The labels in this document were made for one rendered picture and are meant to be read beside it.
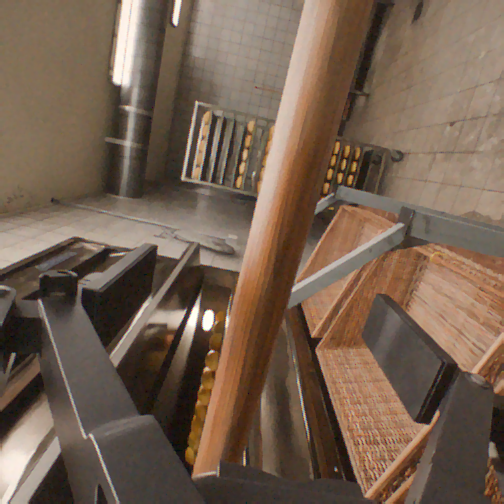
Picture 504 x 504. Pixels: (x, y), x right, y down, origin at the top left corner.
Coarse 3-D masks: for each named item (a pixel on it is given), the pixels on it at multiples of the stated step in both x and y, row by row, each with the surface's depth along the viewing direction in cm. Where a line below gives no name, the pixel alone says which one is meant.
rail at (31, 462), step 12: (168, 276) 117; (156, 288) 106; (132, 324) 83; (120, 336) 77; (48, 432) 49; (48, 444) 47; (36, 456) 45; (24, 468) 43; (12, 480) 41; (24, 480) 41; (12, 492) 39
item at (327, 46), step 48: (336, 0) 13; (336, 48) 13; (288, 96) 14; (336, 96) 14; (288, 144) 14; (288, 192) 15; (288, 240) 15; (240, 288) 17; (288, 288) 16; (240, 336) 17; (240, 384) 17; (240, 432) 19
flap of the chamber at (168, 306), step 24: (192, 264) 147; (168, 288) 106; (192, 288) 147; (144, 312) 89; (168, 312) 106; (144, 336) 83; (168, 336) 106; (120, 360) 68; (144, 360) 83; (144, 384) 82; (48, 456) 45; (48, 480) 42
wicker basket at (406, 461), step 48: (384, 288) 106; (432, 288) 96; (480, 288) 77; (336, 336) 111; (432, 336) 92; (480, 336) 74; (336, 384) 94; (384, 384) 93; (384, 432) 76; (384, 480) 59
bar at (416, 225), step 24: (336, 192) 96; (360, 192) 96; (408, 216) 50; (432, 216) 49; (456, 216) 97; (384, 240) 51; (408, 240) 52; (432, 240) 50; (456, 240) 50; (480, 240) 50; (336, 264) 53; (360, 264) 53; (312, 288) 54
